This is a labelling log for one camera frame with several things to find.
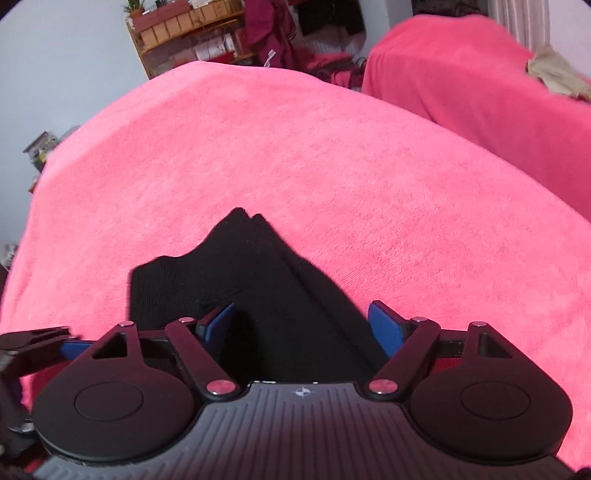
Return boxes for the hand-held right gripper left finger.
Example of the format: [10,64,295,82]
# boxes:
[81,302,242,401]

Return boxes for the pink patterned curtain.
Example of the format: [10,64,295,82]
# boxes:
[489,0,552,51]

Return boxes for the wooden shelf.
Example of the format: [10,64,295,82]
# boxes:
[126,0,259,80]

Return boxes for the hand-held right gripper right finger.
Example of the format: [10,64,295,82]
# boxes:
[363,300,514,401]

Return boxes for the beige cloth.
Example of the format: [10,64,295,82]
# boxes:
[526,44,591,102]

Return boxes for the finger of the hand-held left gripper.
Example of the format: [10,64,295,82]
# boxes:
[0,362,38,437]
[0,326,96,365]

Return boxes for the red bed blanket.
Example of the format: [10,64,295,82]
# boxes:
[362,14,591,222]

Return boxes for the black knit pants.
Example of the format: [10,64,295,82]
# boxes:
[129,208,391,384]

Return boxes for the dark red hanging clothes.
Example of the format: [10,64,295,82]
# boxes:
[245,0,354,81]

